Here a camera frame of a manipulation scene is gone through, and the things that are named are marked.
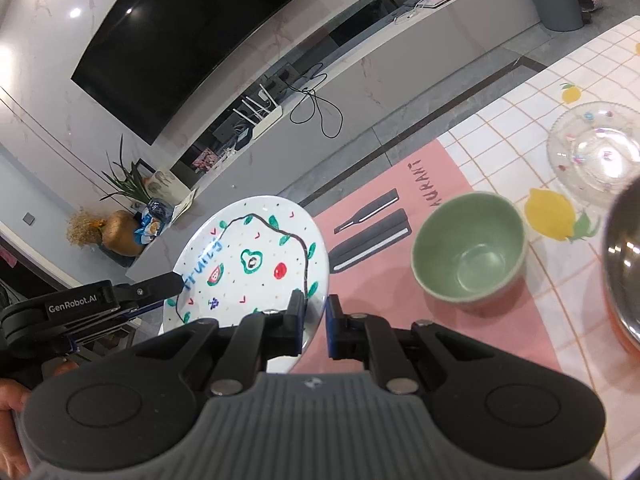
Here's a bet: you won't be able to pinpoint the blue snack bag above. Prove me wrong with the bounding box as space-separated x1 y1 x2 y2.
134 200 173 246

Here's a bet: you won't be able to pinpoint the pink photo card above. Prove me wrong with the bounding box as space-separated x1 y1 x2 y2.
192 147 222 172

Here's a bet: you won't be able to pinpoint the clear glass flower-print bowl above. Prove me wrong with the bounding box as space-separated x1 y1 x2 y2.
546 101 640 211

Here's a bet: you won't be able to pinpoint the stainless steel bowl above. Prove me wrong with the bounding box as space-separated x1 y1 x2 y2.
601 172 640 353

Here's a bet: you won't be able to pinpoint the black cable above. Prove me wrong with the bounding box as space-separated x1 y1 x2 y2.
287 72 346 138

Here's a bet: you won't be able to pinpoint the yellowish paper sheet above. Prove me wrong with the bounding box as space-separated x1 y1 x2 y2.
170 190 197 222

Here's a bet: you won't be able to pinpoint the person's left hand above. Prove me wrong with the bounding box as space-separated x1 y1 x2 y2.
0 379 32 480

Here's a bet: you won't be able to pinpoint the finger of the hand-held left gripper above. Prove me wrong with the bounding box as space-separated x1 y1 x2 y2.
117 271 184 312
117 305 168 335

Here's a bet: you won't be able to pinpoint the pink bottle-print table mat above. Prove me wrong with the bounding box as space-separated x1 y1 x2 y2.
270 139 563 376

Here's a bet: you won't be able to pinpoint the white fruit-print plate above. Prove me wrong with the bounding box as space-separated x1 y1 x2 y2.
159 195 330 375

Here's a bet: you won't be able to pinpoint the white checked lemon tablecloth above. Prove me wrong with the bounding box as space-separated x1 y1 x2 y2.
440 17 640 480

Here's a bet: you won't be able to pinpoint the white marble television console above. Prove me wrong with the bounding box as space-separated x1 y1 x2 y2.
125 0 543 281

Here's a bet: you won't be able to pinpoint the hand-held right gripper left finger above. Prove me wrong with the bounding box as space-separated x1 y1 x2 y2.
144 290 307 396

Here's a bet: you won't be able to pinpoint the black curved television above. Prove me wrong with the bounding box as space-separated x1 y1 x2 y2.
70 0 315 147

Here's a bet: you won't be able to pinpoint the green ceramic bowl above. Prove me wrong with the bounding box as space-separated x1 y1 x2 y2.
411 191 527 311

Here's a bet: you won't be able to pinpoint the dried beige flowers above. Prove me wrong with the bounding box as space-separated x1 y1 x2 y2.
67 206 107 250

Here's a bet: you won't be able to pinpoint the golden woven vase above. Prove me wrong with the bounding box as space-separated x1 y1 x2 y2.
97 210 146 259

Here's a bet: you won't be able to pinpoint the green plant in white vase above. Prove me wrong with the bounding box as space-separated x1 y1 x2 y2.
102 135 177 207

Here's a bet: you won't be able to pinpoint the small black set-top box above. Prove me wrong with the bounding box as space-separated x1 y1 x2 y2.
215 125 253 152

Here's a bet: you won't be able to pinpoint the white wifi router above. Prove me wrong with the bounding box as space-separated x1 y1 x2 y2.
231 87 283 141

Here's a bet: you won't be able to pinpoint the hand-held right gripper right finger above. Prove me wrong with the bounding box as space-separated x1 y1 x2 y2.
325 295 497 395

